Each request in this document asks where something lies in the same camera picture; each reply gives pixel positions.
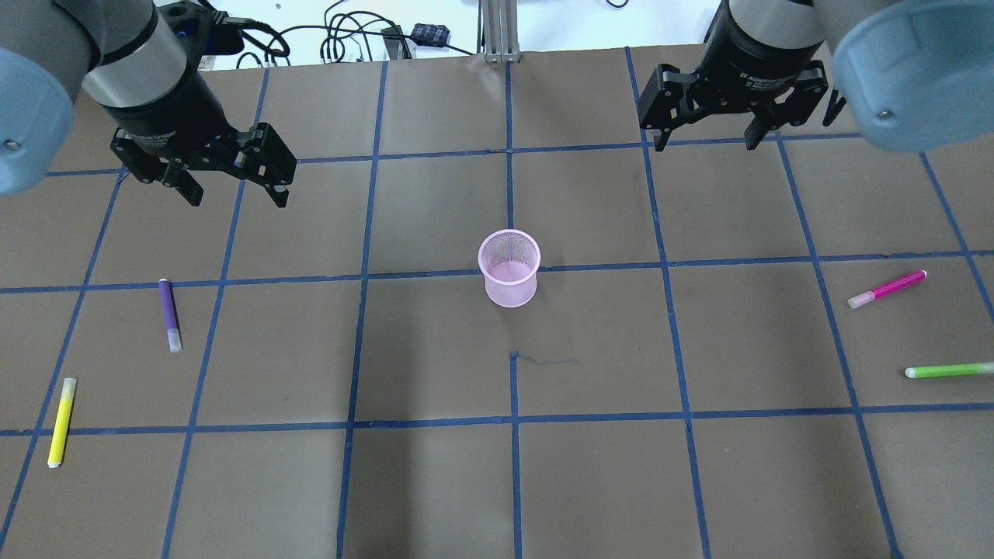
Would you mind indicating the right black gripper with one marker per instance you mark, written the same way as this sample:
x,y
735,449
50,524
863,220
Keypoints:
x,y
755,56

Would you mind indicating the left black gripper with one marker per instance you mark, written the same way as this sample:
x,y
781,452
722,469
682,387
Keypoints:
x,y
172,106

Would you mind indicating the purple marker pen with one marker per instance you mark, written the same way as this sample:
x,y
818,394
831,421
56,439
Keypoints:
x,y
170,317

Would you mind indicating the pink marker pen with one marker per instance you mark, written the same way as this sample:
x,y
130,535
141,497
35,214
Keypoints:
x,y
886,289

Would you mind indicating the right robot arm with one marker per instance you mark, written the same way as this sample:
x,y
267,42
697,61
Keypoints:
x,y
915,75

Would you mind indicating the pink mesh cup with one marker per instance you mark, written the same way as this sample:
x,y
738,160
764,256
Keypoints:
x,y
509,260

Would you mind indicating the yellow marker pen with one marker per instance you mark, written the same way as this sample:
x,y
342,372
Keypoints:
x,y
55,457

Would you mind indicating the green marker pen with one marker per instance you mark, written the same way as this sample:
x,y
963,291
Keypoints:
x,y
946,371

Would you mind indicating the aluminium frame post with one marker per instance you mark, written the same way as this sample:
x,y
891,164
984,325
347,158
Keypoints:
x,y
499,39

